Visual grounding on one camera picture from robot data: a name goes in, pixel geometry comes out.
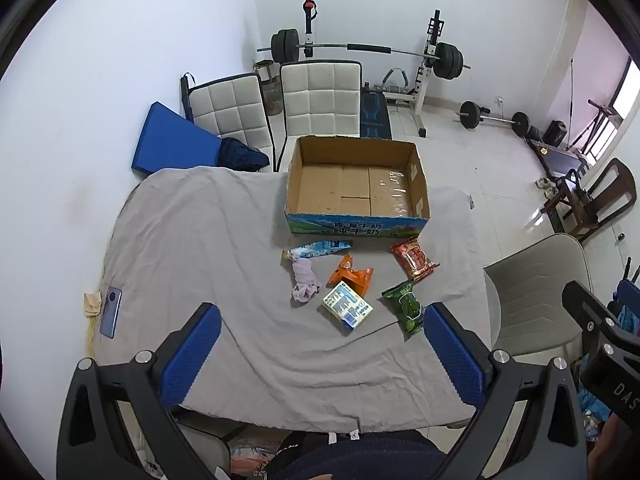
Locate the beige cloth piece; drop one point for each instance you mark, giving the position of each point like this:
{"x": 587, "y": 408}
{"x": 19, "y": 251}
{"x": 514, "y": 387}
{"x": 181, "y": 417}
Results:
{"x": 92, "y": 305}

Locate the red snack packet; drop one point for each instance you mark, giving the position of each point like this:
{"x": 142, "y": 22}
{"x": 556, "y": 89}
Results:
{"x": 415, "y": 260}

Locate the cardboard box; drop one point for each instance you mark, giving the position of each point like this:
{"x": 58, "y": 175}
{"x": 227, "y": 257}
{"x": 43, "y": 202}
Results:
{"x": 350, "y": 185}

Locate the white blue tissue pack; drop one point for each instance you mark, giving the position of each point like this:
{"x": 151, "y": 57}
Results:
{"x": 345, "y": 305}

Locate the grey tablecloth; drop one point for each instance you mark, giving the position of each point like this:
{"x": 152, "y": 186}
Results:
{"x": 200, "y": 260}

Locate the thin black pole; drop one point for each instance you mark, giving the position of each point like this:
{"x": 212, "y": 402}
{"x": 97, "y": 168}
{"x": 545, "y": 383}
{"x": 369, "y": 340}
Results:
{"x": 570, "y": 100}

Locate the dark treadmill deck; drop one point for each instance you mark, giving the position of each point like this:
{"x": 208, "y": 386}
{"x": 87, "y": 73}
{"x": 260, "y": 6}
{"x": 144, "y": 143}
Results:
{"x": 560, "y": 155}

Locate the dark wooden chair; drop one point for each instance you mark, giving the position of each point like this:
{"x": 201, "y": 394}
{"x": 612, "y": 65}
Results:
{"x": 615, "y": 185}

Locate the long barbell with black plates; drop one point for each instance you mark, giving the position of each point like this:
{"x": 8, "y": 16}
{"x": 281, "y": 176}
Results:
{"x": 367, "y": 48}

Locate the black weight plates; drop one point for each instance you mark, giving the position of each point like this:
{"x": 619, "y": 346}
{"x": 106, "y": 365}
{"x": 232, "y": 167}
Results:
{"x": 534, "y": 132}

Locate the blue white tube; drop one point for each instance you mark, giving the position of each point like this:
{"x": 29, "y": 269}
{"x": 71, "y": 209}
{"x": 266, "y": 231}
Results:
{"x": 320, "y": 248}

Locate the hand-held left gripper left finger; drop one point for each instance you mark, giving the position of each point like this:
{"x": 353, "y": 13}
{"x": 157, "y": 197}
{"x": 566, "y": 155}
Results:
{"x": 192, "y": 355}

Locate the lilac sock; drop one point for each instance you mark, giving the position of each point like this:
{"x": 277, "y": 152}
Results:
{"x": 305, "y": 275}

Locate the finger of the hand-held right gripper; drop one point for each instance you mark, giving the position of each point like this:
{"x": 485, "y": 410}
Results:
{"x": 587, "y": 305}
{"x": 631, "y": 291}

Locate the white bench press rack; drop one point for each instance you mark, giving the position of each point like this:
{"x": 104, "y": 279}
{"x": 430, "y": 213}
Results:
{"x": 425, "y": 90}

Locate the person's dark clothing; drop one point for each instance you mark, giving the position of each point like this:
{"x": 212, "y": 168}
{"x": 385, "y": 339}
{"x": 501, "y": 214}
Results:
{"x": 350, "y": 455}

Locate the rusty gas cylinder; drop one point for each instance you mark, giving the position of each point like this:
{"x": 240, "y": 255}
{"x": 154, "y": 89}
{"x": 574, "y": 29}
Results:
{"x": 273, "y": 97}

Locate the window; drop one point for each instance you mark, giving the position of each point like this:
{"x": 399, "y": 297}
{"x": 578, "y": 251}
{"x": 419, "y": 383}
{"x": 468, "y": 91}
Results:
{"x": 630, "y": 90}

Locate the black speaker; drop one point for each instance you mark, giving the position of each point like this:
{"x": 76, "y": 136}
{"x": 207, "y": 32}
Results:
{"x": 555, "y": 132}

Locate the blue smartphone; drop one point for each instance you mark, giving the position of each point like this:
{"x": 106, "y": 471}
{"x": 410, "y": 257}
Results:
{"x": 111, "y": 312}

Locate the short barbell with black plates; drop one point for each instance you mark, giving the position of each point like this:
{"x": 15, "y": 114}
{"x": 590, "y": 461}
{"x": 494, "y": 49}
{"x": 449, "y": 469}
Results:
{"x": 492, "y": 118}

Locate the dark blue slim bag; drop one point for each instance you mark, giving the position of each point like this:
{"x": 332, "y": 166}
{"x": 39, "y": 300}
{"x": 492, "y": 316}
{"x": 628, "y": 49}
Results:
{"x": 187, "y": 95}

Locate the green snack packet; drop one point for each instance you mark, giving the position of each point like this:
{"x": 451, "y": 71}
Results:
{"x": 407, "y": 307}

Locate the beige plastic chair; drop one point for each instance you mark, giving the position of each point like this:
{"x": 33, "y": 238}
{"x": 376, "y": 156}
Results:
{"x": 540, "y": 285}

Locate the blue foam mat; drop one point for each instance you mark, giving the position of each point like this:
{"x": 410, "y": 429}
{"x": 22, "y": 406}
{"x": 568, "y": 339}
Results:
{"x": 170, "y": 145}

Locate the black blue weight bench pad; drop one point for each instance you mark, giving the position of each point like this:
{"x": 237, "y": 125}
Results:
{"x": 375, "y": 115}

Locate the dark blue jacket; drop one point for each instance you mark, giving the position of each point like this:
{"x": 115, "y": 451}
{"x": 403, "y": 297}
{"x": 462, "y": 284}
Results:
{"x": 242, "y": 155}

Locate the white padded chair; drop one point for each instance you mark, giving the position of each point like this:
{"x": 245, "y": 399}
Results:
{"x": 230, "y": 105}
{"x": 320, "y": 97}

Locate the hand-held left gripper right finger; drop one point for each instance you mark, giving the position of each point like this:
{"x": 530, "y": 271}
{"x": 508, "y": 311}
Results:
{"x": 452, "y": 355}

